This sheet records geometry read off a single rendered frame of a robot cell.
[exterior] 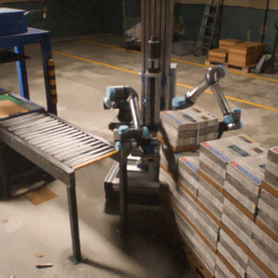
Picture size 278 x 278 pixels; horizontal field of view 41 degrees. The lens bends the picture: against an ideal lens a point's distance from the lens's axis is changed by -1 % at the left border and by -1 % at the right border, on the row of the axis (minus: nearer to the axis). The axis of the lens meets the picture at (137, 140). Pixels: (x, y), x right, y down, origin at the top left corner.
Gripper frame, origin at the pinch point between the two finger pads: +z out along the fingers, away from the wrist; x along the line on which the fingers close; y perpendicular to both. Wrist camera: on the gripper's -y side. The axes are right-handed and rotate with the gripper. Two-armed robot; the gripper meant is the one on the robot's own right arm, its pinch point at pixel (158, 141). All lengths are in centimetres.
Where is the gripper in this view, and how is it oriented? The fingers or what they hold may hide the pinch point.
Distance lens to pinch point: 292.6
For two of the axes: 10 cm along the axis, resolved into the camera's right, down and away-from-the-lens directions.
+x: -4.0, -3.8, 8.3
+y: 0.0, -9.1, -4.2
